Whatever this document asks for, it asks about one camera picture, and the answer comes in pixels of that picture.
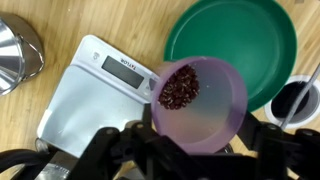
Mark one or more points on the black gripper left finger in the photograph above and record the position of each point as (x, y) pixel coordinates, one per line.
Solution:
(110, 148)

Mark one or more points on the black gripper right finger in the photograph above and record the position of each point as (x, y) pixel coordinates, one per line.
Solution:
(278, 151)

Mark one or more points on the dark red beans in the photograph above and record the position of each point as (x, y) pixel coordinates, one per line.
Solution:
(180, 90)

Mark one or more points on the purple translucent cup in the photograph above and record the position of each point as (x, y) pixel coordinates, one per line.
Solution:
(213, 117)

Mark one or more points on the green plastic plate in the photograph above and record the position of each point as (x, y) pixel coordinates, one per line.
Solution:
(257, 37)

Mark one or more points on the white ringed desk grommet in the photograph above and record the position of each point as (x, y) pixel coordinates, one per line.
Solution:
(279, 107)

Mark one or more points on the white digital kitchen scale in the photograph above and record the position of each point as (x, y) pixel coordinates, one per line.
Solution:
(102, 87)

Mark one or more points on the metal tin bowl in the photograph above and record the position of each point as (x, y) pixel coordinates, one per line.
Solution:
(21, 52)

